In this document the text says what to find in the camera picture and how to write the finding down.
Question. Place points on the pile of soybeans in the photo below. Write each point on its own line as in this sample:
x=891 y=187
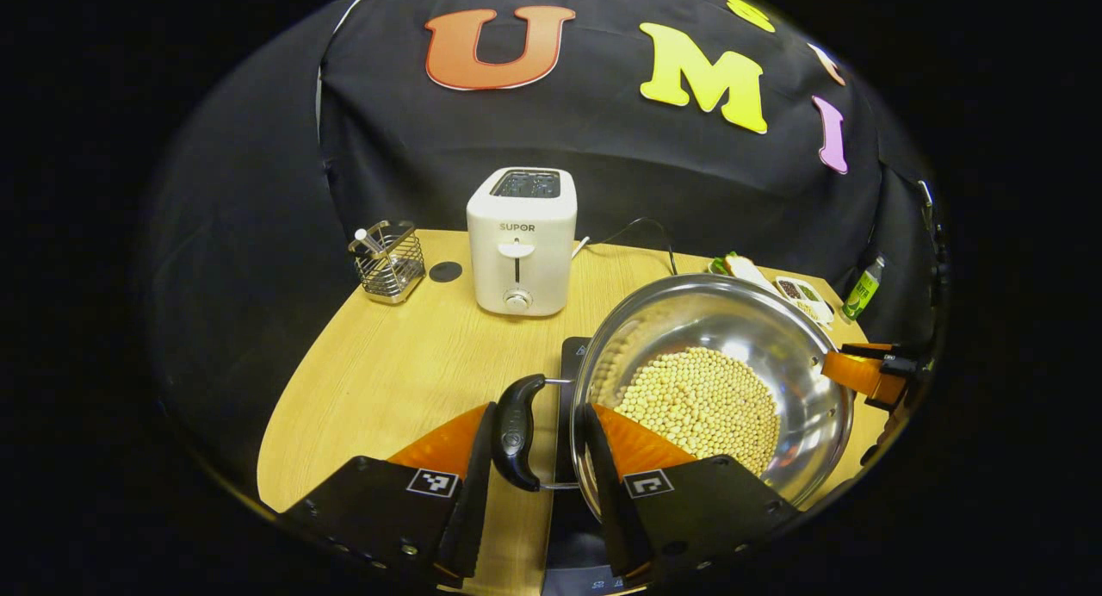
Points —
x=697 y=402

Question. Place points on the green drink bottle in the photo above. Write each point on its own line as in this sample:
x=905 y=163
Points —
x=863 y=293

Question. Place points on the sandwich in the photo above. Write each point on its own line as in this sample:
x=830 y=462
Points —
x=751 y=270

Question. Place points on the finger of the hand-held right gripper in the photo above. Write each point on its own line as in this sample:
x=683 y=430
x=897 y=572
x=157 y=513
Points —
x=857 y=372

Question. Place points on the white divided spice tray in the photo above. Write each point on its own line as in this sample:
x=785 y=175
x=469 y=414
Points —
x=805 y=299

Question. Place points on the white toaster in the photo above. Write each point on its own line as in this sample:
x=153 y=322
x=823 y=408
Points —
x=521 y=269

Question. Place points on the black backdrop cloth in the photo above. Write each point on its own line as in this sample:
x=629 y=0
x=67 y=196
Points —
x=603 y=148

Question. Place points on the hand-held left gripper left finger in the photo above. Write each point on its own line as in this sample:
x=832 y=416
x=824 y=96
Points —
x=478 y=510

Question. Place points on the stainless steel pot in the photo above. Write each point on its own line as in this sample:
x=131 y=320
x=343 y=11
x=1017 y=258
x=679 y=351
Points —
x=706 y=312

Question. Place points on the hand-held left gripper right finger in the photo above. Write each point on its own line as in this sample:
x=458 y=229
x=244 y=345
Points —
x=607 y=493

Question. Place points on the black induction cooktop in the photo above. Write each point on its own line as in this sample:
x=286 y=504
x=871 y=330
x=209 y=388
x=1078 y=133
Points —
x=572 y=527

